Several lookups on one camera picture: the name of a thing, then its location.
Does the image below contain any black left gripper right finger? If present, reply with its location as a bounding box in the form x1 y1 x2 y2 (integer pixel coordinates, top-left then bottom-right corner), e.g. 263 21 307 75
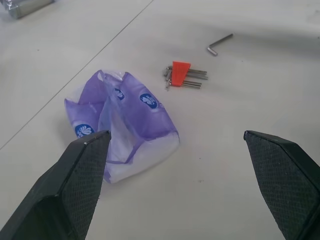
243 129 320 240

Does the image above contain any grey metallic wrapped object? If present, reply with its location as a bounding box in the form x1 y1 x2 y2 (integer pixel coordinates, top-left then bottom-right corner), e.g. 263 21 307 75
0 0 57 20

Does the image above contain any hex key set orange holder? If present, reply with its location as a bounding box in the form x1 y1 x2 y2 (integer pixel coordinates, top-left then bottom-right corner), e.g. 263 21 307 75
170 60 192 88

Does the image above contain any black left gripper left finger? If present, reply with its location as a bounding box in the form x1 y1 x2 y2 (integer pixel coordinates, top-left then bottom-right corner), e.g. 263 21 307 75
0 129 112 240

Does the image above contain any purple translucent plastic bag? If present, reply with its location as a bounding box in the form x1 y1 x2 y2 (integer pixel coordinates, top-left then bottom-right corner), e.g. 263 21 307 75
64 69 181 185

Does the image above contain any single hex key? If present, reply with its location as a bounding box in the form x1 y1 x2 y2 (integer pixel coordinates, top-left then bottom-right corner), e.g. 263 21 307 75
206 33 234 57

